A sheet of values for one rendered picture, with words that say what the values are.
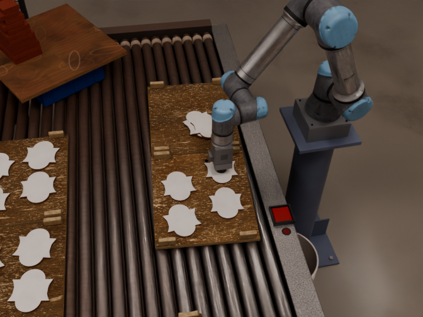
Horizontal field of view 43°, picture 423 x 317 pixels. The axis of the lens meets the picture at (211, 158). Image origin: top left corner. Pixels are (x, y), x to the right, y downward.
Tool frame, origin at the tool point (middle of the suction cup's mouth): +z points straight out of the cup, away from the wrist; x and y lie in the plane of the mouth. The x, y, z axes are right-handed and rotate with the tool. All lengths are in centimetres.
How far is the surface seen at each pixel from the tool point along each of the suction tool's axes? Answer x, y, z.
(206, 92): 3.5, -44.6, 0.3
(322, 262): 59, -7, 93
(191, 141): -8.1, -16.8, 0.4
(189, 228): -16.2, 24.0, -0.5
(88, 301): -51, 43, 2
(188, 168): -11.6, -3.0, 0.4
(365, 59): 152, -169, 93
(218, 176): -1.7, 3.4, -0.5
